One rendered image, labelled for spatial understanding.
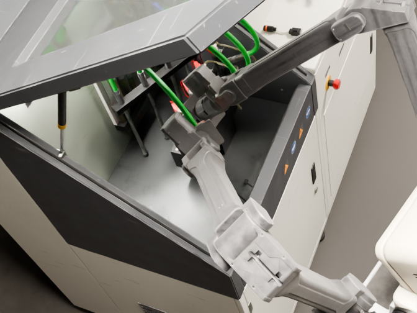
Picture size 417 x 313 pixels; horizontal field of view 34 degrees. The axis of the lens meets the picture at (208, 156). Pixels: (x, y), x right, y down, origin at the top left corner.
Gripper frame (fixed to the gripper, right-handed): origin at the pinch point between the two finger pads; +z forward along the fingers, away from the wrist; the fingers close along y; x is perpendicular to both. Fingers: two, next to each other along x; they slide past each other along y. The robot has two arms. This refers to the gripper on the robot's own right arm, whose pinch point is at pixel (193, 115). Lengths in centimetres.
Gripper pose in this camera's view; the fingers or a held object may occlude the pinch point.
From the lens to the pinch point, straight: 188.1
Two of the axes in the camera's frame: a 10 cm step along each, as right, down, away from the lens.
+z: -3.7, 1.4, 9.2
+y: -7.2, -6.7, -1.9
